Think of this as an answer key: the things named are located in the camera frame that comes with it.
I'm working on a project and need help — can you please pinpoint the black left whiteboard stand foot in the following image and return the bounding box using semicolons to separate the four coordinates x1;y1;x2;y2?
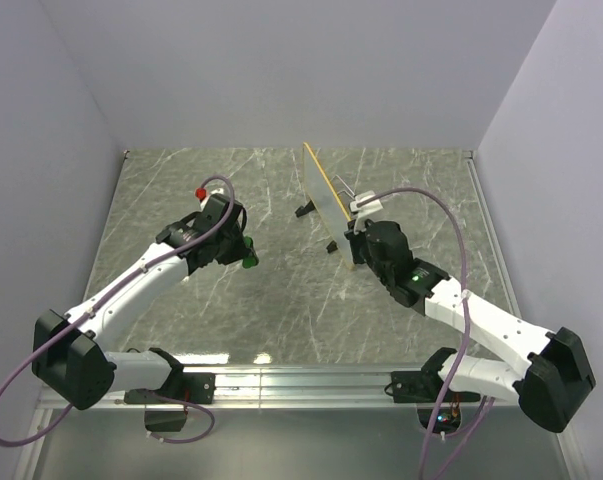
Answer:
295;201;315;218

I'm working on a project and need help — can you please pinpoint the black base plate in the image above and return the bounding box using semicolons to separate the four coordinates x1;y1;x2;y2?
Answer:
380;369;482;404
124;372;216;405

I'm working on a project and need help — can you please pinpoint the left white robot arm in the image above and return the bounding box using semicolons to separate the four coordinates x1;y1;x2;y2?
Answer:
32;190;258;410

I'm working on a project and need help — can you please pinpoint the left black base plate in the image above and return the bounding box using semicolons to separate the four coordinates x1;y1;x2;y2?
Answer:
124;372;216;405

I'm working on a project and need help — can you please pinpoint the black whiteboard stand foot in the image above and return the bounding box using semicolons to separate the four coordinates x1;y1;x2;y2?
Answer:
326;240;338;254
295;201;315;218

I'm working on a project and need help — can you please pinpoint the orange framed whiteboard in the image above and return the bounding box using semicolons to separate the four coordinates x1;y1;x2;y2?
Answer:
302;142;355;270

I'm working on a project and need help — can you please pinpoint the black right whiteboard stand foot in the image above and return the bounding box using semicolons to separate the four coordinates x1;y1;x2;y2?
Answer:
326;240;338;254

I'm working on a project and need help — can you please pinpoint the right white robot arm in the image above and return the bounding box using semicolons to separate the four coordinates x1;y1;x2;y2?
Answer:
345;191;596;433

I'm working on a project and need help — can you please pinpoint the green whiteboard eraser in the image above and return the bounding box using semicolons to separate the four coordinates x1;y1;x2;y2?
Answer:
242;235;259;269

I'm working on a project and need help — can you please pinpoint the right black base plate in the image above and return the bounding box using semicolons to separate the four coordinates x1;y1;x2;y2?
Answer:
380;369;482;404

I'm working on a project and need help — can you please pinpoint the aluminium mounting rail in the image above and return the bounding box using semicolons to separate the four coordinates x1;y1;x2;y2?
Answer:
35;364;567;411

